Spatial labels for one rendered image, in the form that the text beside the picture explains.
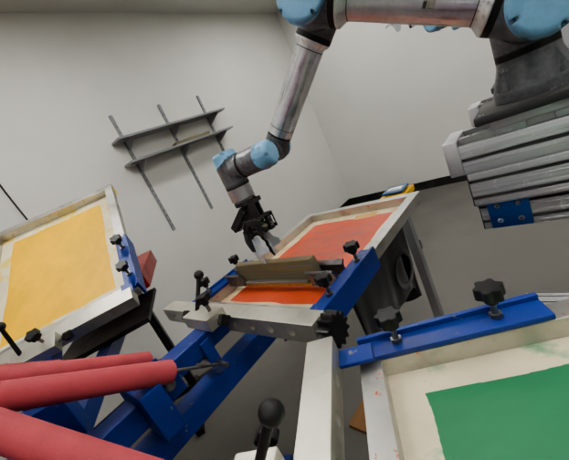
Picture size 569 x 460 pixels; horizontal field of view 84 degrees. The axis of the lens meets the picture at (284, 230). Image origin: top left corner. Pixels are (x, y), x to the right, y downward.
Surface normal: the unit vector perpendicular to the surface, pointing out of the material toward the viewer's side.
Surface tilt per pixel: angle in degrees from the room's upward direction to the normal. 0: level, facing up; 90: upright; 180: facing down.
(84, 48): 90
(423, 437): 0
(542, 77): 72
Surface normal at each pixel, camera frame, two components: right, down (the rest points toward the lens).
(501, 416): -0.41, -0.88
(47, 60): 0.71, -0.13
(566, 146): -0.54, 0.46
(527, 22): -0.26, 0.44
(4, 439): 0.05, -0.40
